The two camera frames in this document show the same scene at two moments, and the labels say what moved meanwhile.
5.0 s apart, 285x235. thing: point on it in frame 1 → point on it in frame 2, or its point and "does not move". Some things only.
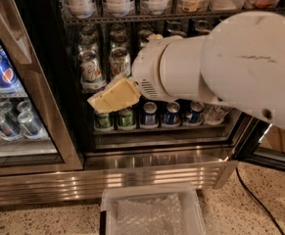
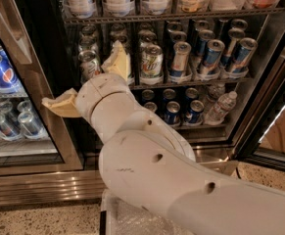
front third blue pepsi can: (194, 113) does not move
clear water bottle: (214, 115) does not move
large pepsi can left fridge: (1, 75) does not move
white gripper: (146, 68) → (98, 89)
